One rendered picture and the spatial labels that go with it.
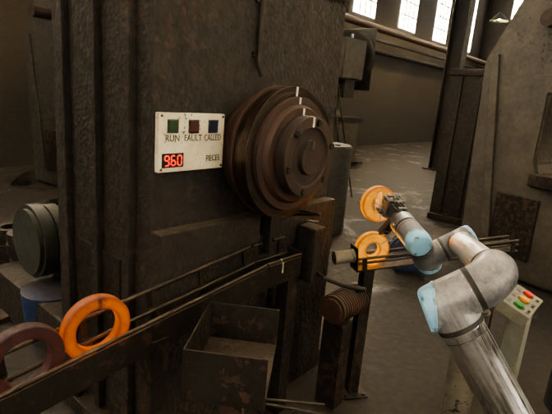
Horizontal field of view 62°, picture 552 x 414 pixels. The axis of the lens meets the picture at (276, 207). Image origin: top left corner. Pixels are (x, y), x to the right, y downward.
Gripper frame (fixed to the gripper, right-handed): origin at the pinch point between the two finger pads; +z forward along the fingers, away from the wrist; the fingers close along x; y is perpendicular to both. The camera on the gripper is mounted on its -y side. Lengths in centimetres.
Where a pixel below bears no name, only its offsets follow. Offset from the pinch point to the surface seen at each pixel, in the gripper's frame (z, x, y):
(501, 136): 146, -176, -19
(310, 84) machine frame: 25, 31, 39
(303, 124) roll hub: -16, 44, 36
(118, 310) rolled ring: -56, 100, -6
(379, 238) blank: -6.8, -1.5, -15.3
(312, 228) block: -5.4, 28.8, -11.5
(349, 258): -10.2, 11.5, -23.1
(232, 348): -63, 69, -15
